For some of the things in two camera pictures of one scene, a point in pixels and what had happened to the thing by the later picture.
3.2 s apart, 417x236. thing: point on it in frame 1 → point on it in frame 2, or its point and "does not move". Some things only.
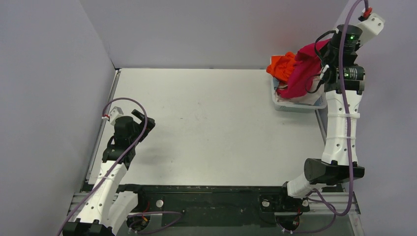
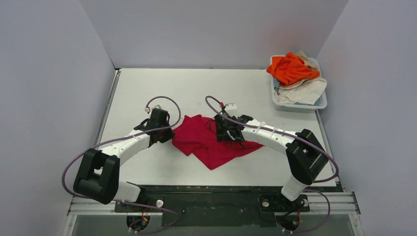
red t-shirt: [307, 63] → [197, 136]
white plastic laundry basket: [292, 107] does not move
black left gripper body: [143, 122] → [164, 135]
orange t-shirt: [281, 66] does not move
